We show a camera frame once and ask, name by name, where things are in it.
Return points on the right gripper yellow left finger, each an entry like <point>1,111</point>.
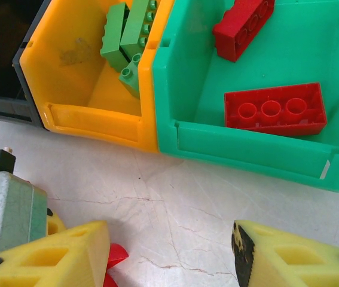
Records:
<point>37,263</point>

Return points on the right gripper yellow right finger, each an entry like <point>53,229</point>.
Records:
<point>291,263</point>

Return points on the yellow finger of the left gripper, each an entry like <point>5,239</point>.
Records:
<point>57,222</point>

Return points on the small green lego brick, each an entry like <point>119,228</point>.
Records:
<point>128,79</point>

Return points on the red lego brick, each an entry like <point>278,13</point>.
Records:
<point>117,254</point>
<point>235,98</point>
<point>232,36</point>

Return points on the yellow plastic bin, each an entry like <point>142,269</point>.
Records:
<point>97,131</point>

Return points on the green plastic bin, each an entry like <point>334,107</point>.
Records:
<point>247,161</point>

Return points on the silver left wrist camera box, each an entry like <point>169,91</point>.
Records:
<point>7,209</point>

